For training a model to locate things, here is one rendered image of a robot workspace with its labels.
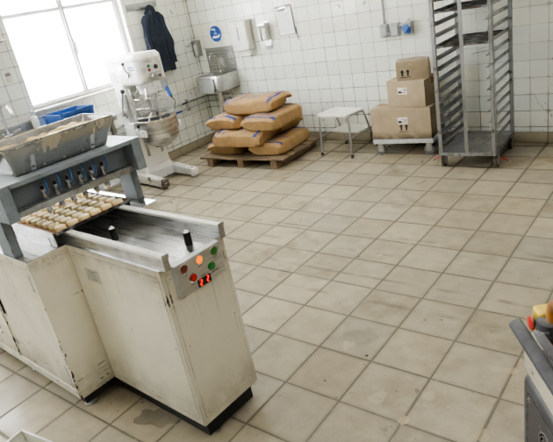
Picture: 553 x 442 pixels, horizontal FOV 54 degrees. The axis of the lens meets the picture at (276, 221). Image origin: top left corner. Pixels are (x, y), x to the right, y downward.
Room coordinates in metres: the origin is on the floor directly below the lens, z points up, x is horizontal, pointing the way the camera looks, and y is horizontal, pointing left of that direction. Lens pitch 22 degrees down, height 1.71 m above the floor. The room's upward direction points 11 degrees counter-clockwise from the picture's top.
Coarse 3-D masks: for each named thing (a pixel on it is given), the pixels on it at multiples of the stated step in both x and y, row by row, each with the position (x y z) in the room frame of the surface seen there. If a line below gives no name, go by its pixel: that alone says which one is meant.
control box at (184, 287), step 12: (216, 240) 2.03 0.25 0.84; (192, 252) 1.96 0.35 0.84; (204, 252) 1.96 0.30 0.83; (180, 264) 1.88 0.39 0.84; (192, 264) 1.91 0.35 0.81; (204, 264) 1.95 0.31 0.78; (216, 264) 1.99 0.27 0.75; (180, 276) 1.86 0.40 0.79; (204, 276) 1.94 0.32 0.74; (216, 276) 1.98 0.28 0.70; (180, 288) 1.86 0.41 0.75; (192, 288) 1.89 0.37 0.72
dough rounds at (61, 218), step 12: (72, 204) 2.64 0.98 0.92; (84, 204) 2.62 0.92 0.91; (96, 204) 2.56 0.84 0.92; (108, 204) 2.52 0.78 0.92; (36, 216) 2.61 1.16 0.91; (48, 216) 2.53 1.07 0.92; (60, 216) 2.49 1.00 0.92; (72, 216) 2.46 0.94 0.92; (84, 216) 2.42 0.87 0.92; (36, 228) 2.44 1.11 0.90; (48, 228) 2.40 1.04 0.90; (60, 228) 2.33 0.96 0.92
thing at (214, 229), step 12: (120, 216) 2.53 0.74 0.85; (132, 216) 2.46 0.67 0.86; (144, 216) 2.39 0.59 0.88; (156, 216) 2.31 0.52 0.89; (168, 216) 2.26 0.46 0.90; (180, 216) 2.22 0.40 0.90; (180, 228) 2.21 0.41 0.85; (192, 228) 2.15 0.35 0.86; (204, 228) 2.09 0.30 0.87; (216, 228) 2.04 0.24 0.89
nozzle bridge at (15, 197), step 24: (120, 144) 2.62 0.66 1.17; (48, 168) 2.38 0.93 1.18; (72, 168) 2.52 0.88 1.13; (96, 168) 2.60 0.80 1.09; (120, 168) 2.66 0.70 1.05; (0, 192) 2.20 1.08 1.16; (24, 192) 2.34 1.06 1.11; (48, 192) 2.42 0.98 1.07; (72, 192) 2.44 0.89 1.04; (0, 216) 2.24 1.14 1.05; (24, 216) 2.27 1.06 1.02; (0, 240) 2.32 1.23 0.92
